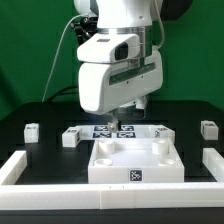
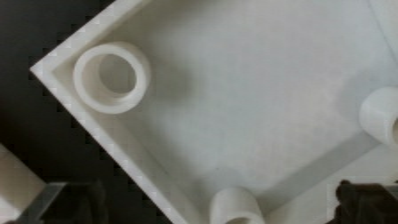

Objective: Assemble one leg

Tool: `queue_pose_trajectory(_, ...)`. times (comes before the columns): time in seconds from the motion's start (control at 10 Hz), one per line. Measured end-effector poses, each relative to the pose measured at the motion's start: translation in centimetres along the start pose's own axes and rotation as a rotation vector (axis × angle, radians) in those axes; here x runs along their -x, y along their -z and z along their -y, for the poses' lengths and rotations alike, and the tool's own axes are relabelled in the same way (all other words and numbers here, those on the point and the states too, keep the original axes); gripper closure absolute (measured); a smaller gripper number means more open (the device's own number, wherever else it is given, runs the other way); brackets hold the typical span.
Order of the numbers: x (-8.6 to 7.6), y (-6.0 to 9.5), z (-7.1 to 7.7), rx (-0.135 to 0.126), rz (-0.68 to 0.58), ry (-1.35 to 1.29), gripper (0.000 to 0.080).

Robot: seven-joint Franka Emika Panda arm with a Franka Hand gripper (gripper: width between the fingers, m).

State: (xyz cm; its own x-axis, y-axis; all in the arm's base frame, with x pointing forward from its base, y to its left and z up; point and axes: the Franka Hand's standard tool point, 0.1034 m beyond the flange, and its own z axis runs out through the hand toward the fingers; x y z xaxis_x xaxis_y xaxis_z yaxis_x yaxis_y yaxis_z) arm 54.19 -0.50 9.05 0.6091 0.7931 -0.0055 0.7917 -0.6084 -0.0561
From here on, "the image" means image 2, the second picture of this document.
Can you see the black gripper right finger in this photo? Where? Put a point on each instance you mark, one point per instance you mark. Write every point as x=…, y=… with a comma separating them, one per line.
x=367, y=203

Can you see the white table leg far left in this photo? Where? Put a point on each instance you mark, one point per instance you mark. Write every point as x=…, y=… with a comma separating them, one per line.
x=21, y=186

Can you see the white square tabletop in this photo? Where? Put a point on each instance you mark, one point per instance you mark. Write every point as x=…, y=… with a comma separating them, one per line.
x=266, y=66

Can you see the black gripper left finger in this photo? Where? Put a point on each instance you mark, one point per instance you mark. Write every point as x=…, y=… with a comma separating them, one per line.
x=69, y=204

